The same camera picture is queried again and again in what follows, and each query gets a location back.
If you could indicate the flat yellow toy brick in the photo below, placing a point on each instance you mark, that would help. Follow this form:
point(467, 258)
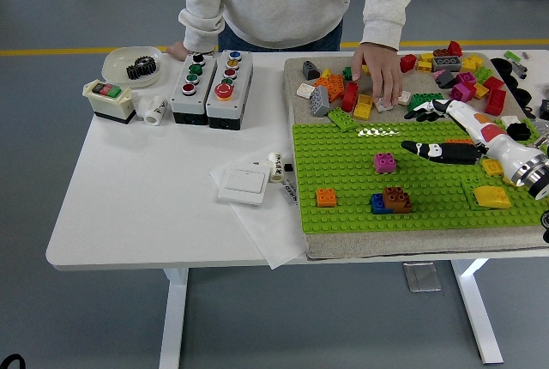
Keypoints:
point(491, 167)

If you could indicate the small yellow toy brick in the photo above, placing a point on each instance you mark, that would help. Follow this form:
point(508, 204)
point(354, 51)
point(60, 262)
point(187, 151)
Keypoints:
point(327, 74)

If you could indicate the lime green toy brick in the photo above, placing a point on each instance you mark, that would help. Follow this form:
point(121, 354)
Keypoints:
point(484, 75)

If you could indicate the cream red-green switch box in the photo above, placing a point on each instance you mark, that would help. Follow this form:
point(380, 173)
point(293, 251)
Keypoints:
point(107, 105)

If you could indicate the long grey toy brick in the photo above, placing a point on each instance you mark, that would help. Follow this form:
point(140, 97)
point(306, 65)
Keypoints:
point(446, 64)

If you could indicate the metal floor plate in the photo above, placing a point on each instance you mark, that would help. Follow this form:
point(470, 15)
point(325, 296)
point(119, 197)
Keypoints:
point(422, 276)

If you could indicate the large green toy brick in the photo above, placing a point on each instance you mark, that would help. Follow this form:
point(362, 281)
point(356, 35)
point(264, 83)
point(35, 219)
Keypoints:
point(424, 97)

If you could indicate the large magenta toy brick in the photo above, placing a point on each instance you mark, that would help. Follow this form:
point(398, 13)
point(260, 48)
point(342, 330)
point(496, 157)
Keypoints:
point(461, 93)

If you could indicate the red sloped toy brick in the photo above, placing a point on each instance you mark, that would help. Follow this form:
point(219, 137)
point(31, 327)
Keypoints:
point(454, 49)

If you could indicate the small lime toy brick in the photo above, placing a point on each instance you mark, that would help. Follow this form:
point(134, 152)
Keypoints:
point(512, 56)

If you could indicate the clear yellow toy brick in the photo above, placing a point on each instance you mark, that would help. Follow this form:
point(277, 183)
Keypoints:
point(365, 99)
point(362, 111)

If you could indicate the white wall switch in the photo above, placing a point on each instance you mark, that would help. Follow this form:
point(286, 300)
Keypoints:
point(242, 184)

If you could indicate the black round cap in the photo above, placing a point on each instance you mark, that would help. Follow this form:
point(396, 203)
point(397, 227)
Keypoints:
point(522, 96)
point(502, 66)
point(512, 82)

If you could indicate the yellow sloped toy brick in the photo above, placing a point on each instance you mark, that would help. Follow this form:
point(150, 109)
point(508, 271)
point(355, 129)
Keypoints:
point(493, 197)

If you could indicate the black toy brick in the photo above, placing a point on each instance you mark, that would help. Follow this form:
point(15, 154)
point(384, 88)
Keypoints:
point(520, 131)

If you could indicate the person's left hand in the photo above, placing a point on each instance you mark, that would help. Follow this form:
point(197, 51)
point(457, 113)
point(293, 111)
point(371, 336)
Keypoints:
point(384, 68)

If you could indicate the long orange toy brick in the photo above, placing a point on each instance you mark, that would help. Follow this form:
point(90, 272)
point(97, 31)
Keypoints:
point(459, 140)

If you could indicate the white toy brick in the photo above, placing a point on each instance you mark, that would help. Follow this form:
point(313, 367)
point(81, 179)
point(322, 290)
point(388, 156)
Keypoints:
point(510, 121)

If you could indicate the black box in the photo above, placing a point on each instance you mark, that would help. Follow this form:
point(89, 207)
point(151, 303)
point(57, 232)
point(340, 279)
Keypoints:
point(544, 109)

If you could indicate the grey four-button control box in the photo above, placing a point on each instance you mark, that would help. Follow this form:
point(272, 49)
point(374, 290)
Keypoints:
point(188, 105)

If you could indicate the dark grey toy brick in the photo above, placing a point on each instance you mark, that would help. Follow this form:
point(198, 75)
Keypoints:
point(446, 79)

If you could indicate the grey emergency-stop control box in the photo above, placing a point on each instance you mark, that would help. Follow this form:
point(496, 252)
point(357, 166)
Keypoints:
point(233, 108)

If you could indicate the person's right forearm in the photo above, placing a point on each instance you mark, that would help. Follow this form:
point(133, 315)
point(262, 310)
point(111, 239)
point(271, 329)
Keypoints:
point(199, 26)

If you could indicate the white pipe tee fitting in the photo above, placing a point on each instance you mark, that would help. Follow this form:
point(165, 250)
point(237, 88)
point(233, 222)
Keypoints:
point(153, 112)

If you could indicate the white toy tile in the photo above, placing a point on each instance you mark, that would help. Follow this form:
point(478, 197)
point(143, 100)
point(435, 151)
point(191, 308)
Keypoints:
point(405, 98)
point(384, 108)
point(305, 90)

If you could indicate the blue toy brick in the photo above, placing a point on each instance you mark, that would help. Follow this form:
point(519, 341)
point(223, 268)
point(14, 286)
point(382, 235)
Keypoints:
point(377, 206)

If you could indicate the person's left forearm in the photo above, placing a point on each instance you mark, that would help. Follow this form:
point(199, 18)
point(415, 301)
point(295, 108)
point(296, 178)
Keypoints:
point(384, 21)

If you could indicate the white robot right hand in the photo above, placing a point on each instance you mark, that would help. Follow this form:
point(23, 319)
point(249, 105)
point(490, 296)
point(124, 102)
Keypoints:
point(502, 141)

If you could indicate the light grey toy brick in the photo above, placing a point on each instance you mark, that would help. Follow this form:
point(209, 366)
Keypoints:
point(319, 103)

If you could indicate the small green toy brick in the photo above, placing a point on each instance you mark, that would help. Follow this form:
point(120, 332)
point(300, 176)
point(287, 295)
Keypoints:
point(347, 74)

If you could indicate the small green studded plate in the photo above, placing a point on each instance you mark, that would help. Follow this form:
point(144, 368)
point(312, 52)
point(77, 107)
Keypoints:
point(469, 197)

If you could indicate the flat green toy brick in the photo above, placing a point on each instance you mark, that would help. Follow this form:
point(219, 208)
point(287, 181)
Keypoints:
point(343, 120)

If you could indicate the tall red toy brick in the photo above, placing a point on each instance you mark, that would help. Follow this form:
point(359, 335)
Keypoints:
point(496, 101)

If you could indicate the small labelled white fitting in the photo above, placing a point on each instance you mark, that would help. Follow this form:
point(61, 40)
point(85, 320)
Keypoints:
point(276, 167)

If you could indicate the white table leg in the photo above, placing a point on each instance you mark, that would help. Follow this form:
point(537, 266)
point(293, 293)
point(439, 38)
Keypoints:
point(173, 322)
point(478, 309)

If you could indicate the white printed label strip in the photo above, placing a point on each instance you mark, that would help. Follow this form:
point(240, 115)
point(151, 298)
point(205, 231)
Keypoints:
point(288, 192)

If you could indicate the grey metal part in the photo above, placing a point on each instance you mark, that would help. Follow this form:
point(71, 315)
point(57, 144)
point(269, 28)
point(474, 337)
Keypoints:
point(520, 69)

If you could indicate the black metal gear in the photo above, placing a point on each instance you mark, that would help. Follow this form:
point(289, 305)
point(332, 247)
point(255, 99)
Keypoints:
point(141, 68)

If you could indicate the white plastic bowl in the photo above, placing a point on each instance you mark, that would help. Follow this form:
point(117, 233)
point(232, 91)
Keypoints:
point(116, 62)

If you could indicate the white paper sheet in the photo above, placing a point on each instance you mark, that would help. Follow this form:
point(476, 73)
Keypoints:
point(266, 231)

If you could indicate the person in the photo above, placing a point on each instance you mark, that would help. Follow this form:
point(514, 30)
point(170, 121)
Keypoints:
point(279, 0)

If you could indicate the small pink toy piece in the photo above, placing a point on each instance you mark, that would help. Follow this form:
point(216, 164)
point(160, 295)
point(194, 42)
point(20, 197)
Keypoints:
point(437, 74)

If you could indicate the dark grey sloped brick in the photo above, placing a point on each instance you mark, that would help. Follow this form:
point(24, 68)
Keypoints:
point(311, 70)

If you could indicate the green studded baseplate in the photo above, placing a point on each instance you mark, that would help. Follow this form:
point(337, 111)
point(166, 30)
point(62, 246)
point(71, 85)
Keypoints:
point(343, 150)

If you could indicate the person's right hand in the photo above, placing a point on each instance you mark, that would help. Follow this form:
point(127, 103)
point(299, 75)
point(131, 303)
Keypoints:
point(176, 50)

